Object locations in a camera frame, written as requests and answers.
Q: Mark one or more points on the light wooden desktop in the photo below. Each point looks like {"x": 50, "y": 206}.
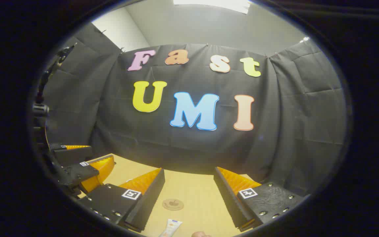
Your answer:
{"x": 192, "y": 187}

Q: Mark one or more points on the round cork coaster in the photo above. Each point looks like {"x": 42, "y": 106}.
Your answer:
{"x": 173, "y": 204}

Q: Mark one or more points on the black backdrop cloth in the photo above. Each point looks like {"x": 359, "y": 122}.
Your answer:
{"x": 192, "y": 148}

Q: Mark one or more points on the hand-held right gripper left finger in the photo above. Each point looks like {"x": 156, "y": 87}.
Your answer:
{"x": 150, "y": 200}

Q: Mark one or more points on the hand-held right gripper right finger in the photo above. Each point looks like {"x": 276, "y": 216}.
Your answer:
{"x": 229, "y": 200}

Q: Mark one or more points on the white toothpaste tube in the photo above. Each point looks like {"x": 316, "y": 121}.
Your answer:
{"x": 171, "y": 227}

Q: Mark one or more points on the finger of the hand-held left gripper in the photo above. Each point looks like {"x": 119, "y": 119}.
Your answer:
{"x": 72, "y": 154}
{"x": 84, "y": 172}

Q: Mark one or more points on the ceiling light panel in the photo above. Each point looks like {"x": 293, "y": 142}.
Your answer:
{"x": 212, "y": 4}

